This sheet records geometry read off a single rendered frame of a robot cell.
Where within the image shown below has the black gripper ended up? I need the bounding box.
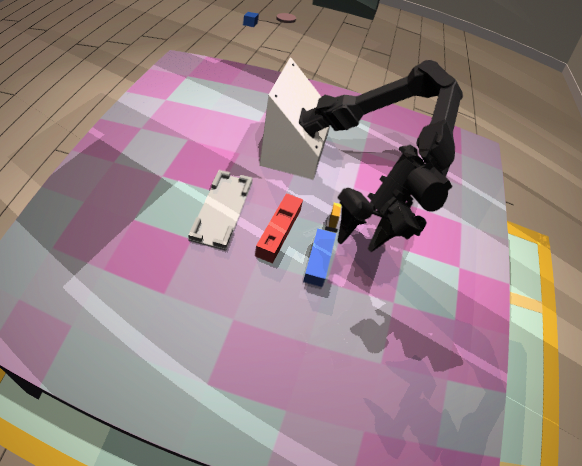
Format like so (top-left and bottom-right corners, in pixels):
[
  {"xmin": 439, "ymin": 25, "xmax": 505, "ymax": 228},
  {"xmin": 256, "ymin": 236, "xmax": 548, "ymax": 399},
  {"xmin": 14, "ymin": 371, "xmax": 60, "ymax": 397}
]
[{"xmin": 338, "ymin": 173, "xmax": 413, "ymax": 252}]

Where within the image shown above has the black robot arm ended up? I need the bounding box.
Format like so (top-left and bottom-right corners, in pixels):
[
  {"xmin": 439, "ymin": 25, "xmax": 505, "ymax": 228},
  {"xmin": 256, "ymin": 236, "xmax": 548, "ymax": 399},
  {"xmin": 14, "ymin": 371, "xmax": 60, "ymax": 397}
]
[{"xmin": 299, "ymin": 60, "xmax": 463, "ymax": 240}]

